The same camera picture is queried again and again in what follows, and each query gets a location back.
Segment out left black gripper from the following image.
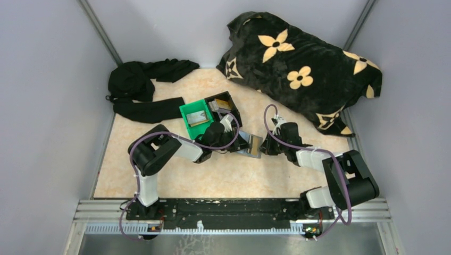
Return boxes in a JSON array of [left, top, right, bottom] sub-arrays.
[[211, 127, 253, 153]]

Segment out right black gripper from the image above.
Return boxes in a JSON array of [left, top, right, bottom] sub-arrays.
[[257, 131, 289, 156]]

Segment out green plastic bin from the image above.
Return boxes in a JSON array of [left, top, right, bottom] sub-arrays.
[[179, 99, 213, 140]]

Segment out gold VIP card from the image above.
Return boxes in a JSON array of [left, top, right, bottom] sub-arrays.
[[215, 98, 232, 111]]

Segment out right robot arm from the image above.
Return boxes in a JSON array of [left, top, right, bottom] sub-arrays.
[[260, 119, 380, 219]]

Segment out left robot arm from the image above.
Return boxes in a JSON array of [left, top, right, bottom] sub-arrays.
[[128, 122, 250, 220]]

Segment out cards in black bin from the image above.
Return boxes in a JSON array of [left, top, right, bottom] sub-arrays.
[[208, 100, 220, 112]]

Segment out black plastic bin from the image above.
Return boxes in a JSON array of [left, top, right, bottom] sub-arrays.
[[204, 91, 243, 127]]

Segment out black floral plush blanket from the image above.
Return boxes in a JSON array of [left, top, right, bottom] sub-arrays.
[[217, 12, 382, 137]]

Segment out black cloth garment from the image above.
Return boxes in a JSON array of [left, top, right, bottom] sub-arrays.
[[105, 58, 199, 124]]

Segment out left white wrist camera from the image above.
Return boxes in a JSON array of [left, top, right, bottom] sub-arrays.
[[220, 114, 234, 133]]

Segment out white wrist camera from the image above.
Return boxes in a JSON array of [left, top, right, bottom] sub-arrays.
[[271, 116, 287, 134], [220, 114, 234, 133]]

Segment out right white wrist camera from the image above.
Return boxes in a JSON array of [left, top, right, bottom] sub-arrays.
[[271, 116, 287, 134]]

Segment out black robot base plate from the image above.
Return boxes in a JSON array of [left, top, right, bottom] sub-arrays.
[[126, 198, 335, 230]]

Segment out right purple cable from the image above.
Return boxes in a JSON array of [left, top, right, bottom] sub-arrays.
[[264, 104, 353, 241]]

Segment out purple cable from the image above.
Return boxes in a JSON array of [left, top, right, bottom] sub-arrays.
[[264, 104, 353, 241], [119, 109, 241, 243]]

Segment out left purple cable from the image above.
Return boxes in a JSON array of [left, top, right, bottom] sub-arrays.
[[119, 109, 241, 243]]

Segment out aluminium frame rail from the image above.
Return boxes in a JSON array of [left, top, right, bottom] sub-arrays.
[[71, 198, 391, 238]]

